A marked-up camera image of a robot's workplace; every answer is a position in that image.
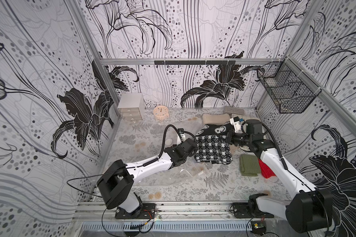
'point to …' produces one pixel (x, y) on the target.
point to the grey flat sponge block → (234, 110)
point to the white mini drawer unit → (131, 106)
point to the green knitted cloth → (249, 165)
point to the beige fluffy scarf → (217, 119)
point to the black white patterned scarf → (211, 146)
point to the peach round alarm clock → (160, 113)
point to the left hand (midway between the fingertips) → (185, 146)
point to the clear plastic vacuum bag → (191, 168)
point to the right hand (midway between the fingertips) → (219, 134)
